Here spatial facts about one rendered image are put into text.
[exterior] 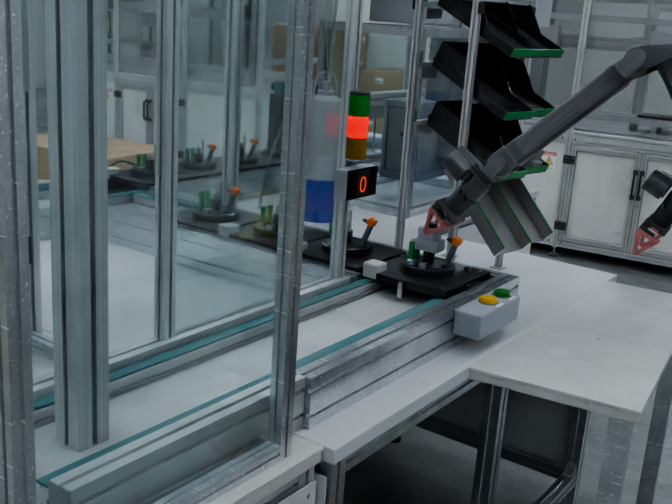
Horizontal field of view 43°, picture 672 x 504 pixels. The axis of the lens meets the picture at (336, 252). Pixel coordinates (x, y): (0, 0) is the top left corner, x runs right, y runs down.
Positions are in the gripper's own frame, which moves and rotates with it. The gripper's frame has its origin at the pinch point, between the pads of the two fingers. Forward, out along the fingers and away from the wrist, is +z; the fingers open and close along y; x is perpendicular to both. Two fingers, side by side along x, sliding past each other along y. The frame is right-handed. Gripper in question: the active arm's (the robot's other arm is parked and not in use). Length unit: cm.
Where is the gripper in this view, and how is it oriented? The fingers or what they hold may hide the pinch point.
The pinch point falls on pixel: (430, 230)
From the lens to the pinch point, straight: 219.0
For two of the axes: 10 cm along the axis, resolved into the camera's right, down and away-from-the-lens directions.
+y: -5.7, 1.8, -8.0
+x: 5.8, 7.8, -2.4
